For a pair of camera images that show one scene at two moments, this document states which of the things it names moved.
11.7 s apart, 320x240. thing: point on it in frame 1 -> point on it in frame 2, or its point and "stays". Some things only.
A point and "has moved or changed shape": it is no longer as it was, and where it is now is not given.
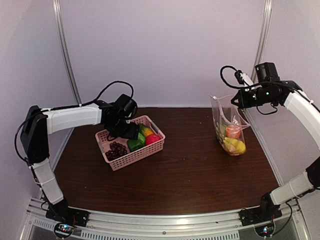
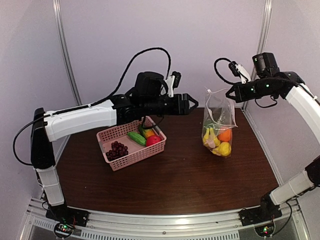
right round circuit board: (265, 230) stays
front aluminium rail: (103, 225) stays
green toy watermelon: (225, 129) -> (210, 124)
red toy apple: (150, 138) stays
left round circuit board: (64, 230) stays
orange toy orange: (233, 131) -> (224, 135)
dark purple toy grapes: (117, 150) stays
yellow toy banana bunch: (229, 147) -> (209, 138)
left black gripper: (132, 133) -> (182, 107)
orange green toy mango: (145, 131) stays
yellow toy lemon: (240, 146) -> (224, 149)
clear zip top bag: (229, 124) has moved or changed shape
